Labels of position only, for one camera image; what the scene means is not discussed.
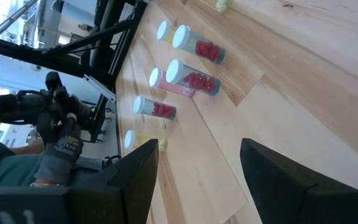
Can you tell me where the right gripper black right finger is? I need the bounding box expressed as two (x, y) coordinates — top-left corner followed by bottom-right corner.
(240, 138), (358, 224)

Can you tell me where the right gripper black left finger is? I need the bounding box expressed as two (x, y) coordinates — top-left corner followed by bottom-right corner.
(69, 138), (160, 224)

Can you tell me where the large yellow-green pill bottle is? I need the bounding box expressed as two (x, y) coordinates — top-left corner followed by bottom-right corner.
(123, 129), (169, 154)

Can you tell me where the pink pill bottle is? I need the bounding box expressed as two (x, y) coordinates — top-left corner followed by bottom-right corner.
(148, 67), (196, 98)

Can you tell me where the small green pill bottle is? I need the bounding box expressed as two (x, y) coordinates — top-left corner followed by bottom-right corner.
(156, 20), (177, 45)
(209, 0), (234, 15)

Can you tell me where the person's gloved hand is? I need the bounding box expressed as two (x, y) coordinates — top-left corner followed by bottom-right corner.
(33, 116), (85, 187)

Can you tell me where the black aluminium rig frame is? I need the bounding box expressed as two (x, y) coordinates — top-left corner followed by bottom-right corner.
(0, 0), (147, 144)

